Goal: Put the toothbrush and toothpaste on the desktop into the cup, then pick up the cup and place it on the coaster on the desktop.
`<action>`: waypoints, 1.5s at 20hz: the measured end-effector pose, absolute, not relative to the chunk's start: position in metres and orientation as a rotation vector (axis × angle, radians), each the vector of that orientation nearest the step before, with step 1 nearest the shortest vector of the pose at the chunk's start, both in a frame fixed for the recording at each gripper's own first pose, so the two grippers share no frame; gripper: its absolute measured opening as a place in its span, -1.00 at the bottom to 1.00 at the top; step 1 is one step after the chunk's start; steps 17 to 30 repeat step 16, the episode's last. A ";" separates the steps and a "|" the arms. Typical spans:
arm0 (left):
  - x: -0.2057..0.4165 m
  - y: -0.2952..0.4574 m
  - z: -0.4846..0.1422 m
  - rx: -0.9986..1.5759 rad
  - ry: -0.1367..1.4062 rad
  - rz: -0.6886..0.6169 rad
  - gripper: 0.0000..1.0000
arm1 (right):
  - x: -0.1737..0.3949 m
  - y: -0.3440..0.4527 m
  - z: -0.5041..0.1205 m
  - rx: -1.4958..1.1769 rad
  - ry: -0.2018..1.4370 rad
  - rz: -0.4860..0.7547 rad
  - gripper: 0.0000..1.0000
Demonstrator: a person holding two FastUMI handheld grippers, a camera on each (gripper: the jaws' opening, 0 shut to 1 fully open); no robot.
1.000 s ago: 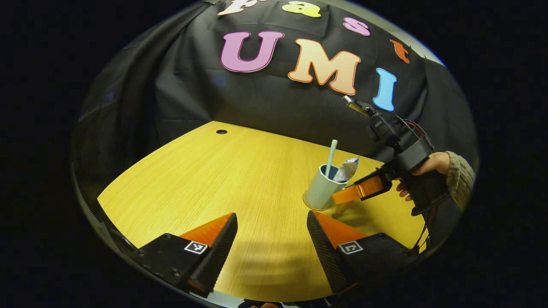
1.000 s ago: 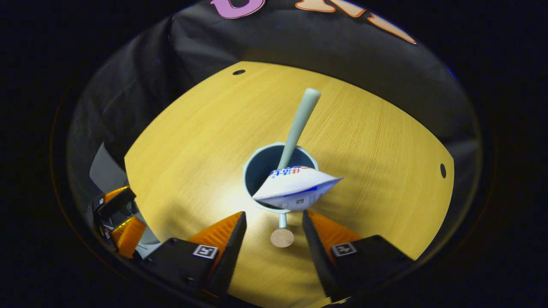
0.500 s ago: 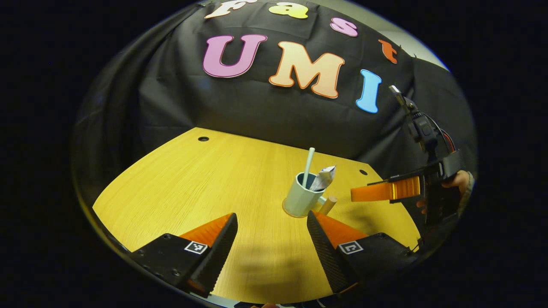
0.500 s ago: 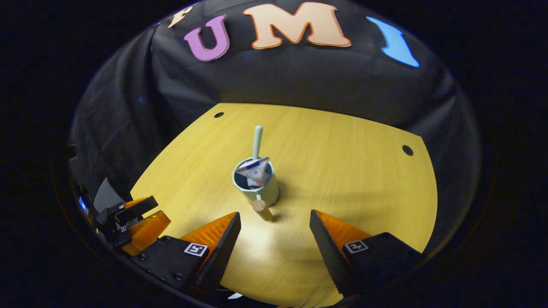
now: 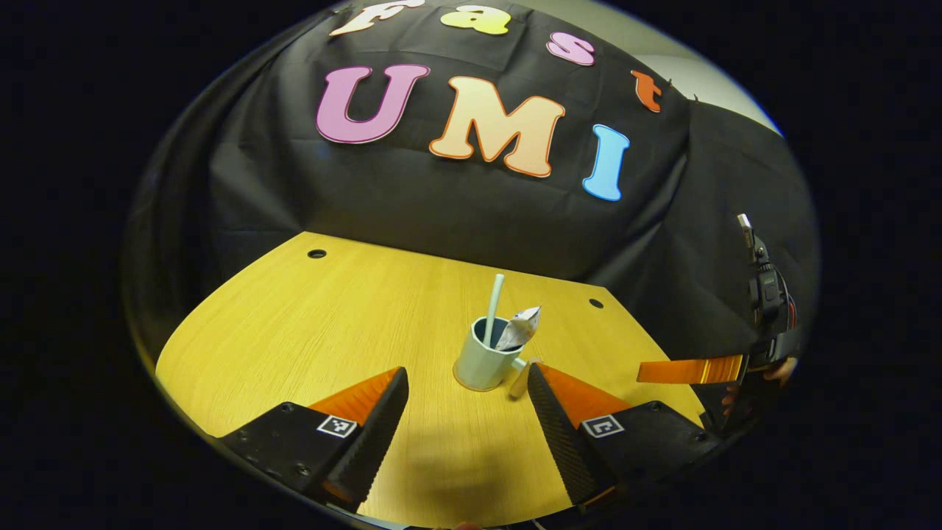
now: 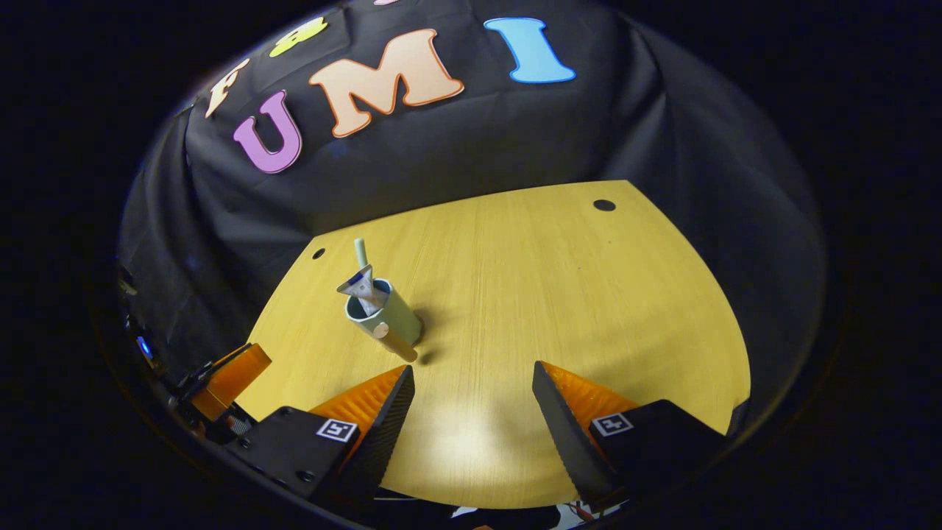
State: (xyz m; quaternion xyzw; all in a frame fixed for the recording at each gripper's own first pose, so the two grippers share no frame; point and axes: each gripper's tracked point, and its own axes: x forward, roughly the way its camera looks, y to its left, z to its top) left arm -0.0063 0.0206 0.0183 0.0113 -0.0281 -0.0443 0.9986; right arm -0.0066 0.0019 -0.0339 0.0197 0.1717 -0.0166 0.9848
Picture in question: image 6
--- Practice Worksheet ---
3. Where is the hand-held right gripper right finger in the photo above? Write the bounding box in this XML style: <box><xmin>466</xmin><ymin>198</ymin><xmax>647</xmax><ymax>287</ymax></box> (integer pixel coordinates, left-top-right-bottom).
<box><xmin>532</xmin><ymin>361</ymin><xmax>729</xmax><ymax>509</ymax></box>

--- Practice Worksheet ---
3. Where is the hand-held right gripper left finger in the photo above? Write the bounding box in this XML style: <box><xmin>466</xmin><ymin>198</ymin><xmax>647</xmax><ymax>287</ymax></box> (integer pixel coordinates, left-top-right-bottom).
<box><xmin>224</xmin><ymin>364</ymin><xmax>415</xmax><ymax>509</ymax></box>

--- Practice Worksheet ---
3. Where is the pale green cup wooden handle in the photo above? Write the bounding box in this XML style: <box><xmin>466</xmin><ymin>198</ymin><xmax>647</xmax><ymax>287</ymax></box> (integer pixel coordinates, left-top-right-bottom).
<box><xmin>344</xmin><ymin>278</ymin><xmax>423</xmax><ymax>363</ymax></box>

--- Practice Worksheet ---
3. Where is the white toothpaste tube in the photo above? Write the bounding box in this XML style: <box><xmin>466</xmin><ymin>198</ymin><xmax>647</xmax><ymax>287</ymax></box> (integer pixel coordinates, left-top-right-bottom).
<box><xmin>337</xmin><ymin>265</ymin><xmax>387</xmax><ymax>317</ymax></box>

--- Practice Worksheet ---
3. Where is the wooden desktop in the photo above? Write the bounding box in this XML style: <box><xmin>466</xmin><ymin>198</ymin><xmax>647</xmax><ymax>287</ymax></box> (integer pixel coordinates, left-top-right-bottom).
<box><xmin>235</xmin><ymin>180</ymin><xmax>751</xmax><ymax>510</ymax></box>

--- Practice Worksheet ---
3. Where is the black backdrop cloth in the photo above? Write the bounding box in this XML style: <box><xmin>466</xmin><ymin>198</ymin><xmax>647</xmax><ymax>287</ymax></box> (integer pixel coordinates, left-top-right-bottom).
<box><xmin>118</xmin><ymin>0</ymin><xmax>829</xmax><ymax>413</ymax></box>

